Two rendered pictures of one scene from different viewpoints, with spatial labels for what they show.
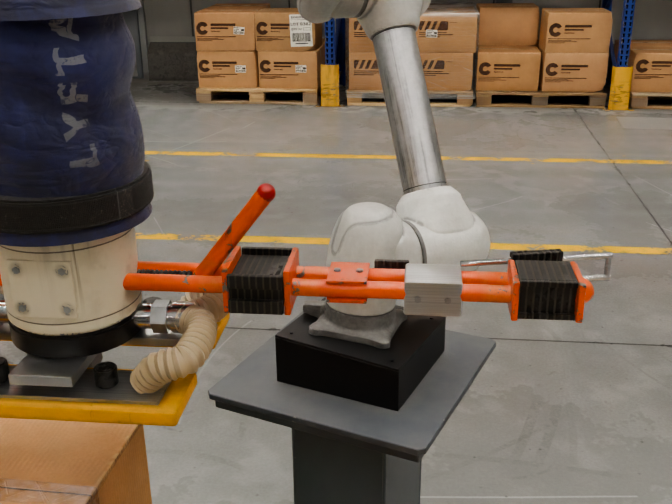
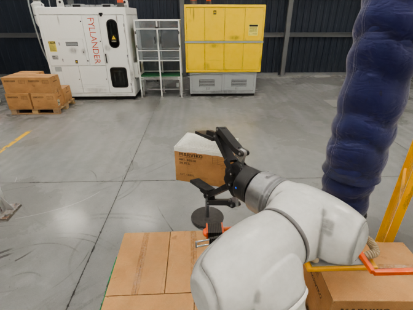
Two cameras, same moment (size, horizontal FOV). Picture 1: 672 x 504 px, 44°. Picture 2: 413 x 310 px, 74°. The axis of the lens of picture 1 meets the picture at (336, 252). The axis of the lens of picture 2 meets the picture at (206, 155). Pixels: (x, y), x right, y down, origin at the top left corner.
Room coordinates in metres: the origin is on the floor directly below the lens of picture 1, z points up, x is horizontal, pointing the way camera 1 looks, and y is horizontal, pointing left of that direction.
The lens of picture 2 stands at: (1.94, -0.44, 2.22)
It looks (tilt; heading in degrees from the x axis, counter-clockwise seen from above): 27 degrees down; 172
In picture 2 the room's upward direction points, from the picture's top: straight up
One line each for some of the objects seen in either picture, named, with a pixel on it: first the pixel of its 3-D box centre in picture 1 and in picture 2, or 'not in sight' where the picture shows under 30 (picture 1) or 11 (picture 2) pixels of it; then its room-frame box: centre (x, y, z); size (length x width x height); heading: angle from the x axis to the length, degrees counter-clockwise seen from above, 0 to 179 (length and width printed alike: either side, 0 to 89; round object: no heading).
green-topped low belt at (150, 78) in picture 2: not in sight; (162, 84); (-6.64, -0.57, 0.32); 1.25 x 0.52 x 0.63; 84
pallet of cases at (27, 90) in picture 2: not in sight; (40, 91); (-5.67, -3.71, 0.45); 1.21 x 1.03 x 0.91; 84
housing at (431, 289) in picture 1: (432, 289); not in sight; (0.95, -0.12, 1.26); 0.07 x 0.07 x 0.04; 84
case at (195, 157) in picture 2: not in sight; (207, 158); (-0.66, -0.05, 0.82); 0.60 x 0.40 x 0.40; 65
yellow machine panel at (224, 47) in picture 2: not in sight; (222, 51); (-6.63, 1.29, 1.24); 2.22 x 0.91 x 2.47; 84
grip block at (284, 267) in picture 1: (262, 279); not in sight; (0.97, 0.09, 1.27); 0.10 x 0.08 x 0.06; 174
